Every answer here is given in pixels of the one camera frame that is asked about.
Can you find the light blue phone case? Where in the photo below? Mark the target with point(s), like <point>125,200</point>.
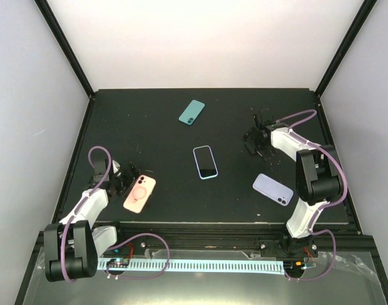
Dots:
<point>205,162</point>

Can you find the black frame post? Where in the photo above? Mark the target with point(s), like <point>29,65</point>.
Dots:
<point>53,24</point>
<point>347,41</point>

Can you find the white slotted cable duct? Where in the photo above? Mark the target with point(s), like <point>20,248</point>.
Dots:
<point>199,266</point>

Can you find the pink-edged phone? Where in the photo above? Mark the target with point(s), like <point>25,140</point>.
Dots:
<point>205,162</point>

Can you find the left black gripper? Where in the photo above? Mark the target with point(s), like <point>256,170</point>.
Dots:
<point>135,170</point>

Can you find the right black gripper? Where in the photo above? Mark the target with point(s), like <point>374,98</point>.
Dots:
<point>250,135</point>

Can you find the right controller board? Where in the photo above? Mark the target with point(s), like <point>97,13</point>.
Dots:
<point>296,265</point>

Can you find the teal phone case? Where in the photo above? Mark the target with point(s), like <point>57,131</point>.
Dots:
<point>191,112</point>

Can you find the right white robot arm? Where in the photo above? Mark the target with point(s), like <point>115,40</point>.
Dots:
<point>320,181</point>

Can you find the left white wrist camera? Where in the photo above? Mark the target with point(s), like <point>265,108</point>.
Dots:
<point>115,167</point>

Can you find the right black frame post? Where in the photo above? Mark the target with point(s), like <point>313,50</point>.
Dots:
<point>347,41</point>

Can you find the left black frame post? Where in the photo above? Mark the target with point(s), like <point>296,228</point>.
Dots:
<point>53,24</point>

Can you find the pink phone case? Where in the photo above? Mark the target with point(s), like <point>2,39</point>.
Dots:
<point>139,194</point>

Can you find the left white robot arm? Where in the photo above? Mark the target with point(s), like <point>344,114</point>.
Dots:
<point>73,246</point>

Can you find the controller board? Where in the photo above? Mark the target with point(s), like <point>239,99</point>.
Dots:
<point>296,265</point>
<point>118,263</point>

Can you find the left controller board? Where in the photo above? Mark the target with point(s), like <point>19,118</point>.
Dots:
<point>118,263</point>

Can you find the lavender phone case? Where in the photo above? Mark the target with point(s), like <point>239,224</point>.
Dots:
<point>273,190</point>

